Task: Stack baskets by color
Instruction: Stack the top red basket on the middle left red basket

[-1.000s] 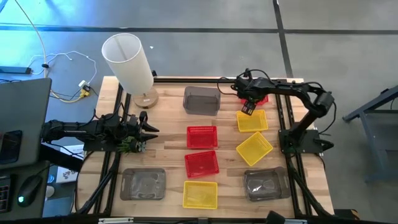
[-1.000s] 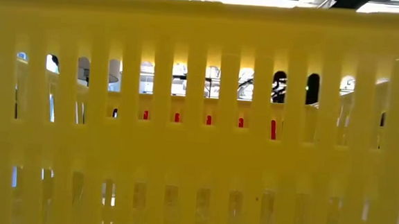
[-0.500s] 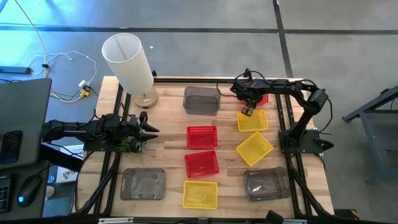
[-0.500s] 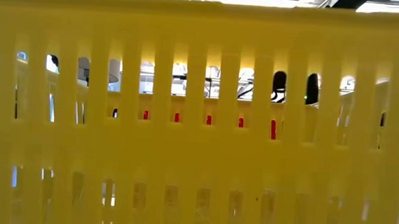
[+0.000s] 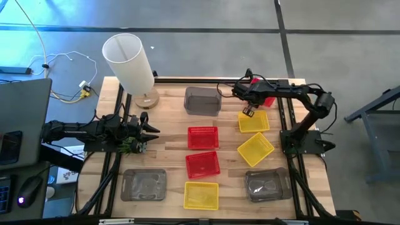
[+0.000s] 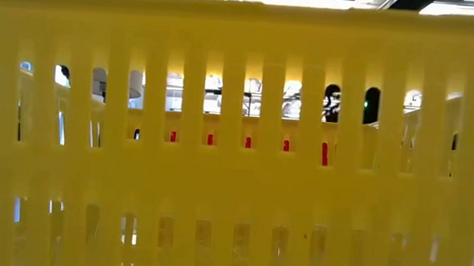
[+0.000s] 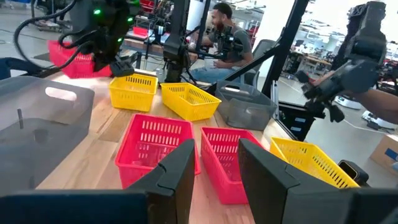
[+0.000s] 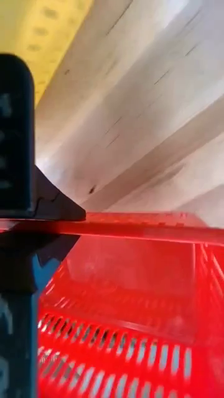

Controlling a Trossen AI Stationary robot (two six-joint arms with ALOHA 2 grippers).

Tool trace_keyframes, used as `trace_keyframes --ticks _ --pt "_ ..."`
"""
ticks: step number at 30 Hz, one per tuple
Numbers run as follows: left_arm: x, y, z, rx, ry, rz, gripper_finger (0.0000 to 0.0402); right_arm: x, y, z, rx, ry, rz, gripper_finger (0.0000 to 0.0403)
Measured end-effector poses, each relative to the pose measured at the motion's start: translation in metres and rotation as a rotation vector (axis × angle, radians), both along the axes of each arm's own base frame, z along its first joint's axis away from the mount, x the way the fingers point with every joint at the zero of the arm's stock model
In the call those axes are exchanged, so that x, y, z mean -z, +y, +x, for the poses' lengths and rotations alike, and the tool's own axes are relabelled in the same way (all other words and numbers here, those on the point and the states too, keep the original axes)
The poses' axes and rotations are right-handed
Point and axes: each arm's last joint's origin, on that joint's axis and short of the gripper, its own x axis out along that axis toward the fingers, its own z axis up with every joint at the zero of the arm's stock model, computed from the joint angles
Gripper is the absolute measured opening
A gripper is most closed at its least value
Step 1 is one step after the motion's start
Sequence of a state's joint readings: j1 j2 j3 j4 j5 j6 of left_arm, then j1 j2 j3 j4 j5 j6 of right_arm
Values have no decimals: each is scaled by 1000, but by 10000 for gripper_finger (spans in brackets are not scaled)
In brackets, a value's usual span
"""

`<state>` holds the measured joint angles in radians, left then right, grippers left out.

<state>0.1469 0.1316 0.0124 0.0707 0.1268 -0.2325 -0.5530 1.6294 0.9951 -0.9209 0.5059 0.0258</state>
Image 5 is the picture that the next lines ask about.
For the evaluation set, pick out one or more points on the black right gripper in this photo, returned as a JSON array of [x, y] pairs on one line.
[[251, 93]]

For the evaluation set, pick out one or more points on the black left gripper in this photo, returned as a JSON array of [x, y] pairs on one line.
[[136, 131]]

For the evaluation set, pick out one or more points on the yellow plastic mesh basket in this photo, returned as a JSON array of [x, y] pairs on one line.
[[201, 196], [255, 149], [256, 123]]

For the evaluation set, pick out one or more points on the red plastic mesh basket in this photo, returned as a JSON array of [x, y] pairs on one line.
[[269, 102], [203, 165], [203, 138]]

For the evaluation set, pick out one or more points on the grey translucent plastic bin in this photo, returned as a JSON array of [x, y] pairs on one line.
[[203, 103], [265, 186], [143, 186]]

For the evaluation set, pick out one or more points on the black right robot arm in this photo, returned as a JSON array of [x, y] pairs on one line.
[[297, 91]]

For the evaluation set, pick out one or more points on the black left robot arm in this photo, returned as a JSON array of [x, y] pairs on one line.
[[72, 129]]

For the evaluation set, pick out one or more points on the small green plant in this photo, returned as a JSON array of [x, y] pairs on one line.
[[126, 147]]

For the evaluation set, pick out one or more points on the round wooden lamp base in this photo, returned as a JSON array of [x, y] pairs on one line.
[[150, 101]]

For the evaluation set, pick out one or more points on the white cylindrical lamp shade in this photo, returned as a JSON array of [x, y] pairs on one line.
[[131, 68]]

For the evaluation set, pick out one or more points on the black stand bar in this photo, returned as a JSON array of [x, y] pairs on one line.
[[59, 157]]

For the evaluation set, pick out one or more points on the white cardboard box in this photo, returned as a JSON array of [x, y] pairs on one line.
[[65, 175]]

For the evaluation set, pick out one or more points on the grey laptop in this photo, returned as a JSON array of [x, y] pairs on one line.
[[25, 109]]

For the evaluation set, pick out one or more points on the black computer mouse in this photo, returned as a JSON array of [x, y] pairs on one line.
[[29, 190]]

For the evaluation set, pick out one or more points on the black power strip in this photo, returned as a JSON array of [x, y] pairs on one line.
[[15, 70]]

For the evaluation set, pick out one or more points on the black keyboard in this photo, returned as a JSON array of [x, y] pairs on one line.
[[3, 195]]

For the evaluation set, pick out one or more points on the black frame clamp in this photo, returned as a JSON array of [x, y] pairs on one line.
[[248, 73], [155, 73]]

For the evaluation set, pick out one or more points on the black aluminium table frame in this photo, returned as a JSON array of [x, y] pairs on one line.
[[203, 80]]

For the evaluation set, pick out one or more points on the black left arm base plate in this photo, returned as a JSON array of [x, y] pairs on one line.
[[97, 147]]

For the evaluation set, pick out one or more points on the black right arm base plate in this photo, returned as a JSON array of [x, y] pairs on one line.
[[312, 142]]

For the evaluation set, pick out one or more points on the blue-grey metal shelf frame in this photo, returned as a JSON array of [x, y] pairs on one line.
[[387, 137]]

